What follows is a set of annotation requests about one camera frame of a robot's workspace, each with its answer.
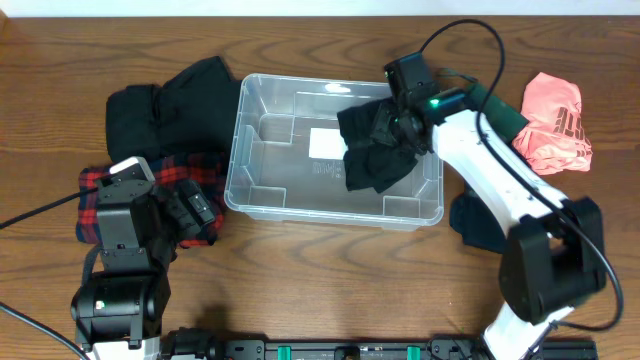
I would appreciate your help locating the pink printed t-shirt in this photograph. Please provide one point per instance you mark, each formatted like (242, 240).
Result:
(554, 139)

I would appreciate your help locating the clear plastic storage container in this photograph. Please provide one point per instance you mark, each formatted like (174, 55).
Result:
(271, 176)

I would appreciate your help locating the dark navy garment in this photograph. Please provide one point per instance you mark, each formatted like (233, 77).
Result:
(369, 164)

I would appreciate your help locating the large black garment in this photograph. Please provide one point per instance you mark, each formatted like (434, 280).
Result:
(193, 112)

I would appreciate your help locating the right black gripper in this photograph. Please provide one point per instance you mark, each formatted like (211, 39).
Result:
(382, 129)

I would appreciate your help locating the white label in container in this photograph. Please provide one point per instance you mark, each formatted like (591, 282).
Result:
(327, 144)

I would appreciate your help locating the black garment with tape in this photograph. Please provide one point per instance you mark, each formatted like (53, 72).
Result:
(470, 217)

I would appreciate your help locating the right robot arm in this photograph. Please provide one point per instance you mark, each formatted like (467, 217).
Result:
(553, 258)

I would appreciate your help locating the red navy plaid shirt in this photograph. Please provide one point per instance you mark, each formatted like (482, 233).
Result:
(207, 169)

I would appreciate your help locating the dark green garment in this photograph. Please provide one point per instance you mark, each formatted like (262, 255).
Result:
(504, 119)

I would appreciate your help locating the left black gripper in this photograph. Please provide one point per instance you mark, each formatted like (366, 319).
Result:
(179, 211)

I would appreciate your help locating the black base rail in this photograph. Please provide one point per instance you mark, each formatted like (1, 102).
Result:
(198, 344)

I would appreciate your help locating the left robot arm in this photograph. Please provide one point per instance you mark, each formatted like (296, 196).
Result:
(126, 300)

